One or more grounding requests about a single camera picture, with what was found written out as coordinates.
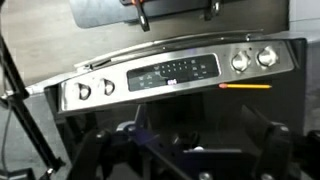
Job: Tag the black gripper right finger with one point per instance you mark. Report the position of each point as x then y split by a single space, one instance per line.
275 150

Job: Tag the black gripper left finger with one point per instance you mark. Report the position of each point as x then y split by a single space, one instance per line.
90 156

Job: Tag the silver stove knob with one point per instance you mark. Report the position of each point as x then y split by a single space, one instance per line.
240 61
84 91
267 56
109 87

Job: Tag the yellow pencil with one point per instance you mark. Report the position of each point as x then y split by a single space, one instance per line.
245 86

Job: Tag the black glass top stove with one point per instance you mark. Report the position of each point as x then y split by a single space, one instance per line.
186 75

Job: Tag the red black bar clamp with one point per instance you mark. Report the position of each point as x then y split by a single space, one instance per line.
142 18

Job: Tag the black camera tripod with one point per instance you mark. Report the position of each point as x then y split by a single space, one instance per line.
20 103

